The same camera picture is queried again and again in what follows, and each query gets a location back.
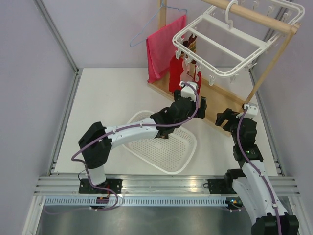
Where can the red sock with white print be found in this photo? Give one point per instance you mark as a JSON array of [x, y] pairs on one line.
[[197, 78]]

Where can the white perforated plastic basket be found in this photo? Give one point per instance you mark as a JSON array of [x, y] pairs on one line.
[[170, 155]]

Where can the pink cloth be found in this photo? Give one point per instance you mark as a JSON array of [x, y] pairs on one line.
[[160, 49]]

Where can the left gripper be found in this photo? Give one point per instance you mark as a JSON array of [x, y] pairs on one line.
[[200, 113]]

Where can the slotted cable duct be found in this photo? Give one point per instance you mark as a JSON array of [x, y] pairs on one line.
[[167, 201]]

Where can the wooden drying rack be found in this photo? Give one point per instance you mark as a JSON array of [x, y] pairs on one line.
[[224, 93]]

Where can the plain red sock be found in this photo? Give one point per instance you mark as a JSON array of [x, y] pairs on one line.
[[175, 71]]

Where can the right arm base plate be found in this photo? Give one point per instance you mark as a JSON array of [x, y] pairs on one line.
[[219, 186]]

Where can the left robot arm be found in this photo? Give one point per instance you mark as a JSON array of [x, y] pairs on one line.
[[96, 144]]

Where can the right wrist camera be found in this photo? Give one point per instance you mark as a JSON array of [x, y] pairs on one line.
[[251, 110]]

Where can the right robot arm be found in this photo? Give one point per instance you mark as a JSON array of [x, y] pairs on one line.
[[266, 212]]

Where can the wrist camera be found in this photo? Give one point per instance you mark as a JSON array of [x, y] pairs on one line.
[[251, 110], [188, 90]]

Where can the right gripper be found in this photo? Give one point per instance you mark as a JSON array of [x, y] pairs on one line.
[[228, 115]]

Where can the aluminium mounting rail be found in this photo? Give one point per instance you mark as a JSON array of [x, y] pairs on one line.
[[68, 184]]

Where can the white clip drying hanger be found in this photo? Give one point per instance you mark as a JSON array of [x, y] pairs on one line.
[[232, 34]]

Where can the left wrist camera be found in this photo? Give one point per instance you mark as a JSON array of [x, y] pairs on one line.
[[188, 90]]

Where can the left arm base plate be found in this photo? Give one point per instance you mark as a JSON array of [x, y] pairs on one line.
[[112, 184]]

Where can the pink sock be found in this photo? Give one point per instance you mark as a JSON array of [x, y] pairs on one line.
[[185, 76]]

